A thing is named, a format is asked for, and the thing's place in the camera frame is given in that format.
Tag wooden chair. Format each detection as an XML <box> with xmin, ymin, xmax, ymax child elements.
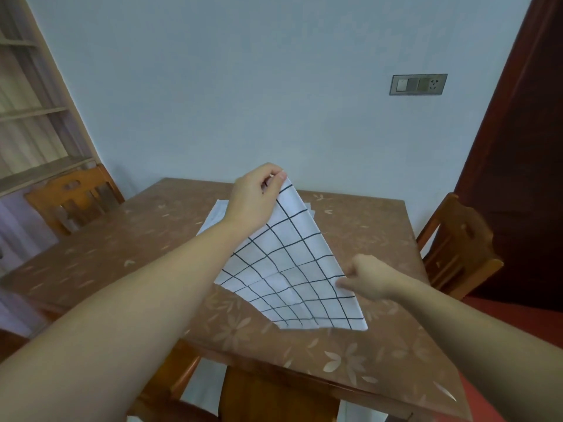
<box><xmin>128</xmin><ymin>338</ymin><xmax>221</xmax><ymax>422</ymax></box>
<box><xmin>24</xmin><ymin>164</ymin><xmax>126</xmax><ymax>238</ymax></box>
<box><xmin>416</xmin><ymin>193</ymin><xmax>504</xmax><ymax>301</ymax></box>

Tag grey wall switch socket panel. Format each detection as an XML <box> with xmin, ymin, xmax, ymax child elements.
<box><xmin>389</xmin><ymin>74</ymin><xmax>448</xmax><ymax>96</ymax></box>

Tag person's right forearm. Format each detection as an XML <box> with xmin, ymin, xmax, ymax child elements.
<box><xmin>388</xmin><ymin>267</ymin><xmax>563</xmax><ymax>422</ymax></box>

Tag dark red wooden door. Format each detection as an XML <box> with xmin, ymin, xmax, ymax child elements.
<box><xmin>453</xmin><ymin>0</ymin><xmax>563</xmax><ymax>312</ymax></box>

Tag person's left hand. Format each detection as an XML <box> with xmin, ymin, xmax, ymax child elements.
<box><xmin>221</xmin><ymin>163</ymin><xmax>288</xmax><ymax>233</ymax></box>

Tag light wooden shelf unit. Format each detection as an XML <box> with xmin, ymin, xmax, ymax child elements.
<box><xmin>0</xmin><ymin>0</ymin><xmax>99</xmax><ymax>199</ymax></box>

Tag white black-checked cloth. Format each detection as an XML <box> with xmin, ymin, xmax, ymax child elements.
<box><xmin>214</xmin><ymin>175</ymin><xmax>368</xmax><ymax>332</ymax></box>

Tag person's right hand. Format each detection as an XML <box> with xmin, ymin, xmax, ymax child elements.
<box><xmin>336</xmin><ymin>254</ymin><xmax>398</xmax><ymax>302</ymax></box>

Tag white folded cloth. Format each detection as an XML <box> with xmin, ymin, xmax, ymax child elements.
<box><xmin>196</xmin><ymin>198</ymin><xmax>318</xmax><ymax>237</ymax></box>

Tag person's left forearm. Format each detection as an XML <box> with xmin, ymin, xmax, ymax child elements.
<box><xmin>0</xmin><ymin>217</ymin><xmax>270</xmax><ymax>422</ymax></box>

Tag brown floral table cover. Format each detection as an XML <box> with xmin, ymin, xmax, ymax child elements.
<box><xmin>0</xmin><ymin>178</ymin><xmax>473</xmax><ymax>421</ymax></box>

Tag wooden table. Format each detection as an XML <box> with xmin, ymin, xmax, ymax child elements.
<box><xmin>0</xmin><ymin>178</ymin><xmax>473</xmax><ymax>422</ymax></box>

